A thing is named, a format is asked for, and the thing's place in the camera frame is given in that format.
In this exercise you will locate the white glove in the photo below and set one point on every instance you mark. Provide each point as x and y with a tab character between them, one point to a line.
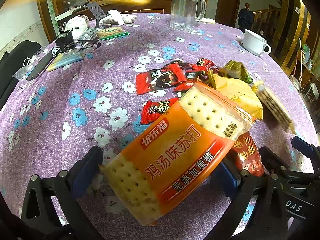
115	17

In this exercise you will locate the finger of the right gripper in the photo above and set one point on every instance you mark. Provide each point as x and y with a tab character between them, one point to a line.
273	163
305	148

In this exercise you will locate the clear plastic bag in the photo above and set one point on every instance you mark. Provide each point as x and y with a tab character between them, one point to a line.
28	65

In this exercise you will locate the purple floral tablecloth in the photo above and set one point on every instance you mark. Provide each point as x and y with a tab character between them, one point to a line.
50	123

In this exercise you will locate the red black candy pack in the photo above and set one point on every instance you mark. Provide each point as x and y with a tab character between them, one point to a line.
158	79

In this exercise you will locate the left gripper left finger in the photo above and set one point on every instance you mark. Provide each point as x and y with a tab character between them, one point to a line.
50	204

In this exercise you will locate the glass water pitcher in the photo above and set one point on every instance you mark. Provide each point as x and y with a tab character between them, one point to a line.
185	13

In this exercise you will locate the black office chair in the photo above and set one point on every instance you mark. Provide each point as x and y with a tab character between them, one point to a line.
11	62

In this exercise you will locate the green triangular snack pack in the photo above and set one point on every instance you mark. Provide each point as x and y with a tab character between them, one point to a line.
236	70

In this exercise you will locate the eyeglasses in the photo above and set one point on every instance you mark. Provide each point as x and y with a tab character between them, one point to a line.
82	46

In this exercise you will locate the black camera device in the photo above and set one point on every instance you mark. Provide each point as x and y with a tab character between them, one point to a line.
63	42

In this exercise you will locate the white ceramic mug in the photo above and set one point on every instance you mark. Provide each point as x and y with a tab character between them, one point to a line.
255	43

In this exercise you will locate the small red candy pack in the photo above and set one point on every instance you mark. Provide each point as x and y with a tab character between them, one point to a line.
153	110

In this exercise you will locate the colourful booklet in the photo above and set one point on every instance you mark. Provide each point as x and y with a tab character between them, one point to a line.
64	59

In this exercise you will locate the green cracker packet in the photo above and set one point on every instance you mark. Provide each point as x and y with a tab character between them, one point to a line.
112	32

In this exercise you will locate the plain yellow snack pack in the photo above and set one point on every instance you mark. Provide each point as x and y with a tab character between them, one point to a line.
239	92

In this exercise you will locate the black tablet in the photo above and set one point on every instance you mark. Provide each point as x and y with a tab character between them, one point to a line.
40	66

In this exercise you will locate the orange soda cracker pack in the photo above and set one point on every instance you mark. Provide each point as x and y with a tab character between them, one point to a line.
171	158

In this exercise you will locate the yellow label cracker pack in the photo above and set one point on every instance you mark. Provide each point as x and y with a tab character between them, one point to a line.
275	106

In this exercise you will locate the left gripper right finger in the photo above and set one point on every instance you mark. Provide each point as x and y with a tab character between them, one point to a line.
231	179

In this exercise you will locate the person in background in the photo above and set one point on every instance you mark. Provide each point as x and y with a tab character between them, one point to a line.
246	17

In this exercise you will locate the dark red chocolate bar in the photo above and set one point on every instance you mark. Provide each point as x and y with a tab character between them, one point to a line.
202	70

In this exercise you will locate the black phone stand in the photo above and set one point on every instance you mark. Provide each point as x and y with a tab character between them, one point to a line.
97	12

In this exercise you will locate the dark red snack pack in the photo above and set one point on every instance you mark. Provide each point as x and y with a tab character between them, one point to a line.
245	155

